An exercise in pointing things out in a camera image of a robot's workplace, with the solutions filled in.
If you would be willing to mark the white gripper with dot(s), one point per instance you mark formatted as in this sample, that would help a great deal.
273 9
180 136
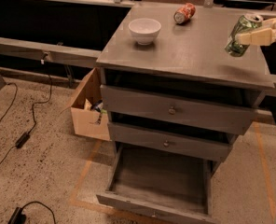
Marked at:
263 37

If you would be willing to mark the green soda can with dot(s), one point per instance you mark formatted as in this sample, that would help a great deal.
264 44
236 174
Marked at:
245 24

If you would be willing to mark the red soda can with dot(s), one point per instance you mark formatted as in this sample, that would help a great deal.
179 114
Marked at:
184 13

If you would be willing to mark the grey drawer cabinet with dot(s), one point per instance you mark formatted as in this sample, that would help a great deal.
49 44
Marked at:
186 61

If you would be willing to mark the grey top drawer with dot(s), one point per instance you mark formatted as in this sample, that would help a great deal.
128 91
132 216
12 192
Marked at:
190 112

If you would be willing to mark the grey drawer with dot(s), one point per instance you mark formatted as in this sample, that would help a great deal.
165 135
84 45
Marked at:
165 186
169 142
190 112

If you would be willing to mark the grey middle drawer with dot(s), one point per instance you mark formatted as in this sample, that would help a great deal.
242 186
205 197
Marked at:
169 142

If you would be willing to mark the grey bottom drawer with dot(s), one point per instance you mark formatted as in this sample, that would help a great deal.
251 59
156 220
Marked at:
165 186

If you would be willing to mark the white ceramic bowl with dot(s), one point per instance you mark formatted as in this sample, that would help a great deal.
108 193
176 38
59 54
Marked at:
144 31

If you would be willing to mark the dark item in box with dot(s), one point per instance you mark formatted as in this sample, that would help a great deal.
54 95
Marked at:
98 106

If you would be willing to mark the cardboard box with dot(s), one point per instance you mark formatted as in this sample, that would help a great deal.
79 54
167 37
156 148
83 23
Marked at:
88 122

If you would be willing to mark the black adapter bottom left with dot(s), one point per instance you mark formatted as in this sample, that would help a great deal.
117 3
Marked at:
18 217

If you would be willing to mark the black power adapter with cable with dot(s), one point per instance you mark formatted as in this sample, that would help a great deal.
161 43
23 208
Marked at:
26 135

